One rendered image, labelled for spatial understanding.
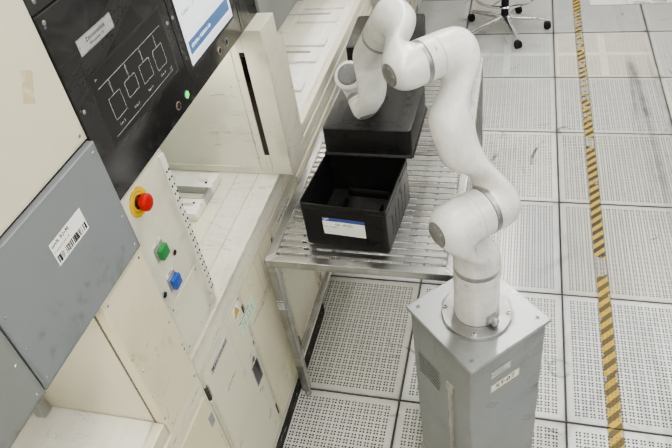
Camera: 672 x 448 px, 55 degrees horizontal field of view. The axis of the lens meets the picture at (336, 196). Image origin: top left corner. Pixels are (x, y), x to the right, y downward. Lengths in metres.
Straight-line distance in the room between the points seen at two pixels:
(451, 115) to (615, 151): 2.33
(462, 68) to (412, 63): 0.13
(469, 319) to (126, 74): 1.05
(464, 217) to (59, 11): 0.93
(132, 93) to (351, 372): 1.62
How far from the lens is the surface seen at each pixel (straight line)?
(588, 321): 2.85
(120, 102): 1.38
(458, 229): 1.49
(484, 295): 1.71
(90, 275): 1.31
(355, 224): 1.96
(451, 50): 1.45
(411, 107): 2.10
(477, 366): 1.74
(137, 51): 1.44
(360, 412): 2.57
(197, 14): 1.69
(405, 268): 1.96
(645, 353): 2.80
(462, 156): 1.48
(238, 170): 2.26
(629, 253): 3.15
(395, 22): 1.48
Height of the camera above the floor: 2.18
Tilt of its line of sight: 39 degrees down
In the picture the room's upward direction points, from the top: 10 degrees counter-clockwise
